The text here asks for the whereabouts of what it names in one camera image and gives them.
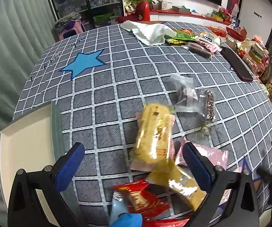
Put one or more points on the green snack packet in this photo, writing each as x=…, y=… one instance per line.
x=184, y=35

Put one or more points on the white box with grey rim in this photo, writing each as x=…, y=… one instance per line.
x=24, y=134

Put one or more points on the golden snack packet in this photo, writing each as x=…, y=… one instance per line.
x=185, y=189

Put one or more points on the dark snack bar clear packet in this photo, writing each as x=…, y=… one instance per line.
x=209, y=106

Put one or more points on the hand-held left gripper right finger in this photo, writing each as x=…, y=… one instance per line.
x=196, y=163

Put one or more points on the grey-green curtain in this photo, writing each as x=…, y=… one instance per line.
x=12, y=52

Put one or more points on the green box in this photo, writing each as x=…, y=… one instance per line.
x=181, y=9

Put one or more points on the red pot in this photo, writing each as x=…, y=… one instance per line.
x=142, y=10

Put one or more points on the purple stool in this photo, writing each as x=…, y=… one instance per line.
x=72, y=29

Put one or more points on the pile of assorted packages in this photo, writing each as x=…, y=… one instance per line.
x=256, y=52

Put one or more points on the white cloth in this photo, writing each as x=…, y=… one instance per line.
x=150, y=32

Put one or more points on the yellow snack packet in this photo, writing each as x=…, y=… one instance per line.
x=152, y=132

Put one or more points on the light blue snack packet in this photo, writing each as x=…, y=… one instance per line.
x=124, y=217

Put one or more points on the dark brown long case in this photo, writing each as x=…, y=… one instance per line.
x=236, y=63

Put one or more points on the pink wrapped snack bar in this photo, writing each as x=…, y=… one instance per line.
x=211, y=47

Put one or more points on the white boxes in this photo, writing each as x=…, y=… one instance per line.
x=164, y=4

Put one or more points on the dark brown snack bar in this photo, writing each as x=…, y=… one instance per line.
x=201, y=50

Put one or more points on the pink flower plant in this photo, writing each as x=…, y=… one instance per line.
x=222, y=13

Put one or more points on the yellow-green snack packet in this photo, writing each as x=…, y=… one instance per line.
x=173, y=42

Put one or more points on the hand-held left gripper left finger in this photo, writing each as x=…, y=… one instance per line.
x=71, y=163

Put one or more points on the grey checked bed sheet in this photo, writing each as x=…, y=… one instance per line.
x=126, y=75

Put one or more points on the red snack packet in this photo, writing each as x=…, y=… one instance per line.
x=164, y=222
x=140, y=198

